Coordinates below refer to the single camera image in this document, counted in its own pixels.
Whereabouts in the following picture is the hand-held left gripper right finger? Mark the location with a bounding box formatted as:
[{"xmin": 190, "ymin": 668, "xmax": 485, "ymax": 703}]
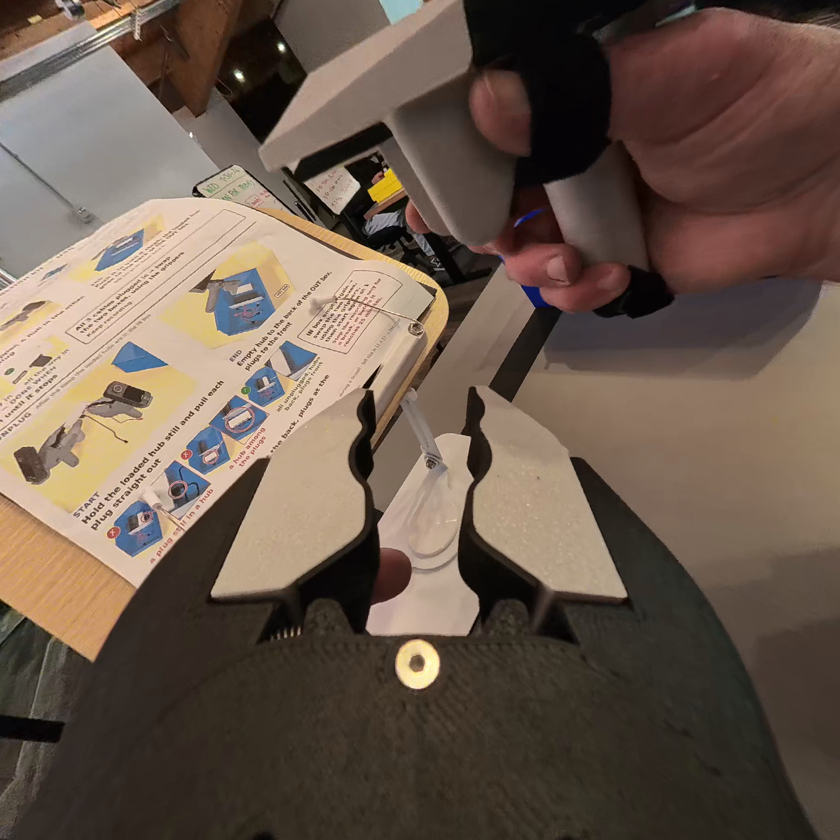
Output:
[{"xmin": 457, "ymin": 385, "xmax": 628, "ymax": 631}]

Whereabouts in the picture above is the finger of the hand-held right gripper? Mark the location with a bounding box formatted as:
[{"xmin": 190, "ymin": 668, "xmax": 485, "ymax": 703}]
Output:
[
  {"xmin": 289, "ymin": 125, "xmax": 395, "ymax": 182},
  {"xmin": 259, "ymin": 0, "xmax": 473, "ymax": 172}
]

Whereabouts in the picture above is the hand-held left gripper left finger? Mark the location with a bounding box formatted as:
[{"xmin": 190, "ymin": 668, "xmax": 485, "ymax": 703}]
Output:
[{"xmin": 210, "ymin": 389, "xmax": 382, "ymax": 631}]

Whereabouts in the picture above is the person's right hand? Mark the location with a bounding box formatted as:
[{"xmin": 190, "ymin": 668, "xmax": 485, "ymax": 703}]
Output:
[{"xmin": 405, "ymin": 7, "xmax": 840, "ymax": 316}]

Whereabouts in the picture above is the white easel board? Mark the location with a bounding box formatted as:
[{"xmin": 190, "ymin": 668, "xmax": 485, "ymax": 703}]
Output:
[
  {"xmin": 305, "ymin": 164, "xmax": 362, "ymax": 214},
  {"xmin": 195, "ymin": 166, "xmax": 292, "ymax": 217}
]

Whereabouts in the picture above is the yellow plastic bin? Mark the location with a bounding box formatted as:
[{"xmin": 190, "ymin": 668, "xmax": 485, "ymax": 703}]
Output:
[{"xmin": 368, "ymin": 171, "xmax": 408, "ymax": 208}]

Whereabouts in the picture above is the white stand base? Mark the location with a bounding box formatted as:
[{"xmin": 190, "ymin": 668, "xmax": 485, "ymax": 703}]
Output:
[{"xmin": 368, "ymin": 388, "xmax": 484, "ymax": 637}]

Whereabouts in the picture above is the printed instruction sheet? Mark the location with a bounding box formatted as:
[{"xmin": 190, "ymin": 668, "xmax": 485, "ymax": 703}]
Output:
[{"xmin": 0, "ymin": 197, "xmax": 437, "ymax": 585}]

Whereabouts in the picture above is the instruction sheet on stand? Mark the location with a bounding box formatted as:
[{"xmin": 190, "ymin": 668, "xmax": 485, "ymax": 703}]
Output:
[{"xmin": 0, "ymin": 210, "xmax": 450, "ymax": 660}]

